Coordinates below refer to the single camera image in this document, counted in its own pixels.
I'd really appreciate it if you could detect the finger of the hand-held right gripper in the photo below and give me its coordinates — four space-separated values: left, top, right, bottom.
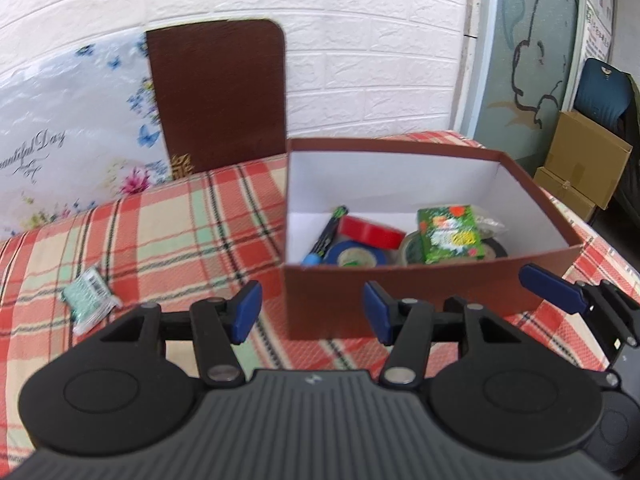
519 264 640 356

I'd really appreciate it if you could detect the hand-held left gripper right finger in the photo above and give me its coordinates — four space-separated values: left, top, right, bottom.
363 280 512 387

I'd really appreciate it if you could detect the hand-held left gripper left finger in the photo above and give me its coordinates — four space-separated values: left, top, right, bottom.
99 280 264 387

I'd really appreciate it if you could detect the brown cardboard box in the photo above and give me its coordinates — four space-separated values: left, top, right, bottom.
282 137 586 341

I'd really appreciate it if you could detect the blue tape roll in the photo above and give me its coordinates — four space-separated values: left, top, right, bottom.
322 240 388 267

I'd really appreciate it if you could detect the red tape roll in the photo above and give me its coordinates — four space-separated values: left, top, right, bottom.
337 216 407 251

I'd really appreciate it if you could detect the bag of cotton swabs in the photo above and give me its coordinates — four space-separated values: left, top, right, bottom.
472 207 507 239

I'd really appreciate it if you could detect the black marker with blue cap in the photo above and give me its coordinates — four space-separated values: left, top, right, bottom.
300 205 349 266

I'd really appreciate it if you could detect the green printed carton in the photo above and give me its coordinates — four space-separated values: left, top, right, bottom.
416 204 485 265

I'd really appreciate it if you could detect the small teal packet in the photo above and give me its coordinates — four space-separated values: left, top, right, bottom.
61 266 123 336

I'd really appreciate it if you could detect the clear tape roll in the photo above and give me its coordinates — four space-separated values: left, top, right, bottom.
398 232 431 266

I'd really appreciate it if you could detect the black tape roll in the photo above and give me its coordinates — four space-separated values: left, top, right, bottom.
477 237 510 261

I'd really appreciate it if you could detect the small tan carton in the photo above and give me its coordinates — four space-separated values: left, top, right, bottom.
532 166 598 223

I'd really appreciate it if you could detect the plaid blanket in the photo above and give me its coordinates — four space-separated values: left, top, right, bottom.
0 130 640 466

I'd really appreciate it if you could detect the large tan carton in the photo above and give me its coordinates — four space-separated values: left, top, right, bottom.
543 110 633 209

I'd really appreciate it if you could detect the blue chair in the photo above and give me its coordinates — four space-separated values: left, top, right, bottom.
572 57 640 128

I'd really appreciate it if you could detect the grey panel with cartoon drawing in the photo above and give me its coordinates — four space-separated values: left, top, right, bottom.
480 0 588 146

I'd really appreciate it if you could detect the wall poster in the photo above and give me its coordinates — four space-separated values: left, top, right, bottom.
582 0 616 63

